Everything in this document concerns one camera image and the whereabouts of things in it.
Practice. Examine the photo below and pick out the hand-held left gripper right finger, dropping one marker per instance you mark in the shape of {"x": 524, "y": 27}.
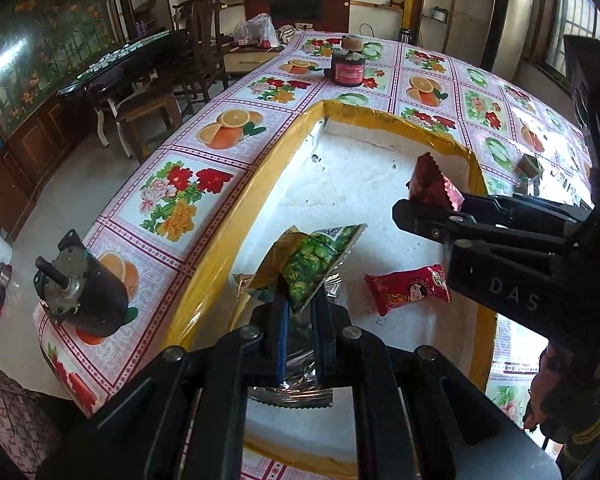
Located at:
{"x": 320, "y": 335}

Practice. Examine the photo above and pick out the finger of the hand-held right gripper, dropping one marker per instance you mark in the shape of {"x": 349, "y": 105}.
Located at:
{"x": 520, "y": 207}
{"x": 430, "y": 222}

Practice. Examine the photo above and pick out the small green carton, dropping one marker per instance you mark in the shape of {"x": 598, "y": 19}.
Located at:
{"x": 529, "y": 165}

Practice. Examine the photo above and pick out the black electric motor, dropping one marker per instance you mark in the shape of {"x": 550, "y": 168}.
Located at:
{"x": 95, "y": 290}

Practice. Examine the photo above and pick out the dark wooden tv cabinet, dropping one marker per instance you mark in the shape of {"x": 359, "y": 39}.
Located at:
{"x": 300, "y": 10}

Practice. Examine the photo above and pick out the green pea snack packet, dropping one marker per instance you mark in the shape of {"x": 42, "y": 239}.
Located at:
{"x": 315, "y": 260}

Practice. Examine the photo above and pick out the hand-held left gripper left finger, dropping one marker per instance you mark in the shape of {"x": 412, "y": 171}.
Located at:
{"x": 281, "y": 332}

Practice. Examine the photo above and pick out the wooden stool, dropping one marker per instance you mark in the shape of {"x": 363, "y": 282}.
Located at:
{"x": 145, "y": 106}

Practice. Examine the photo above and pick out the large cracker packet black stripe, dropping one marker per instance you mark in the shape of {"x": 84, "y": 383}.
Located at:
{"x": 570, "y": 187}

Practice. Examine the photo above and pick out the cork jar lid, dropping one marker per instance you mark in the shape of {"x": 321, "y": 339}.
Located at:
{"x": 352, "y": 43}

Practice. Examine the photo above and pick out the dark wooden chair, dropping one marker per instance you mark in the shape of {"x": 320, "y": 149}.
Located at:
{"x": 200, "y": 25}

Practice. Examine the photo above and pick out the dark jar red label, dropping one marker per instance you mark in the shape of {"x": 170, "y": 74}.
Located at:
{"x": 347, "y": 71}

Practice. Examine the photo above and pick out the red face print snack packet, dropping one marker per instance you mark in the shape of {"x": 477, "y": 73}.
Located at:
{"x": 405, "y": 287}

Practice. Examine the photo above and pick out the flower wall painting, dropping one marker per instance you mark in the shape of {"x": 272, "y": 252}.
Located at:
{"x": 45, "y": 35}

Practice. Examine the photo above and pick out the white foam box yellow tape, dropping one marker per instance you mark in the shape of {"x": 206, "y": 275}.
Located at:
{"x": 360, "y": 185}

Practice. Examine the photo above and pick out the silver foil snack packet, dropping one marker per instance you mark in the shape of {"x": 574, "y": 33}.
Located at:
{"x": 300, "y": 360}

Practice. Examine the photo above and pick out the brown wooden sideboard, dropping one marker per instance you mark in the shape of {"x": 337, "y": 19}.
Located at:
{"x": 35, "y": 155}

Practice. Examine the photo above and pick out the gold snack packet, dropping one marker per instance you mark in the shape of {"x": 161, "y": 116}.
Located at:
{"x": 274, "y": 260}

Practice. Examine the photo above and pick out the metal tin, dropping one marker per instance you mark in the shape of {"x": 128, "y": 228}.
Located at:
{"x": 440, "y": 13}

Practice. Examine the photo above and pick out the dark thermos bottle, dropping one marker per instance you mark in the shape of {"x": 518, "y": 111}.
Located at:
{"x": 405, "y": 35}

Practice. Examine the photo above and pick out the window with grille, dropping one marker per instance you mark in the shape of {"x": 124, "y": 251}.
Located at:
{"x": 580, "y": 25}

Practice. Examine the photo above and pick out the white red plastic bag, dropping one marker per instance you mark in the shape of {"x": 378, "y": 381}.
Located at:
{"x": 255, "y": 30}

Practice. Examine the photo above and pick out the dark red snack packet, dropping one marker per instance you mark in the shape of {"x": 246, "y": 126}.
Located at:
{"x": 432, "y": 185}

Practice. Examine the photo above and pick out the floral fruit print tablecloth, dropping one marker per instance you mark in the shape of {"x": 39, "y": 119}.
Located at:
{"x": 220, "y": 130}

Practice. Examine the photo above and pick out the row of white tiles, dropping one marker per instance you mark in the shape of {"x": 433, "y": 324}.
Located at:
{"x": 120, "y": 55}

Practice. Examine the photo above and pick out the black glossy table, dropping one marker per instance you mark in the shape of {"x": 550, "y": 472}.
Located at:
{"x": 130, "y": 67}

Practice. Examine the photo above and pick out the person's brown patterned clothing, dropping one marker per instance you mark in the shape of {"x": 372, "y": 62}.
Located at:
{"x": 10, "y": 410}

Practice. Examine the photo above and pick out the cream low cabinet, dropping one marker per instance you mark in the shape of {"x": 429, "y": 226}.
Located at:
{"x": 250, "y": 60}

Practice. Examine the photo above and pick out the person's right hand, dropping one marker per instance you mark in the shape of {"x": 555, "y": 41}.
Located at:
{"x": 545, "y": 390}

